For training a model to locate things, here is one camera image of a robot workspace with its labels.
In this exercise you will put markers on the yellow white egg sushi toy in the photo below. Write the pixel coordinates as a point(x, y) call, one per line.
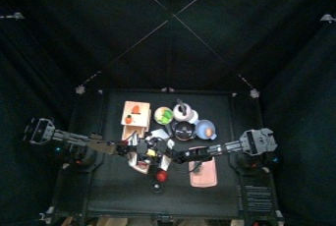
point(151, 152)

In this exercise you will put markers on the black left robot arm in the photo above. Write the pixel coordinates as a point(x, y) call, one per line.
point(74, 137)

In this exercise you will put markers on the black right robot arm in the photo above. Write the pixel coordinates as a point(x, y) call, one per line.
point(244, 143)

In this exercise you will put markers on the brown toy egg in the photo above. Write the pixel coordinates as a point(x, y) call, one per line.
point(210, 132)

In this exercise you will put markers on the red and white toy stand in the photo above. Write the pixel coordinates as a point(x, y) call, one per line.
point(139, 167)

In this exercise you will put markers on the red toy apple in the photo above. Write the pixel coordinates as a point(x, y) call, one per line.
point(162, 176)

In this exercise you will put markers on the pink wooden tray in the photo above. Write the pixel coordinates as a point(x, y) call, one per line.
point(203, 174)

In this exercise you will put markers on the grey-blue bowl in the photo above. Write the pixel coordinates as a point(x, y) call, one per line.
point(204, 129)

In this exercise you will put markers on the bowl with green vegetables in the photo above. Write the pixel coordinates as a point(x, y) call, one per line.
point(163, 115)

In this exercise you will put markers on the wooden box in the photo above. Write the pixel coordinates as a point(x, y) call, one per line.
point(135, 118)

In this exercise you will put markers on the white printed table label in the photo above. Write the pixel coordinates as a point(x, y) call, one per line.
point(258, 197)

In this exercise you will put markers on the grey frame corner bracket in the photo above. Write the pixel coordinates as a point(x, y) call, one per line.
point(18, 16)
point(255, 93)
point(79, 89)
point(327, 17)

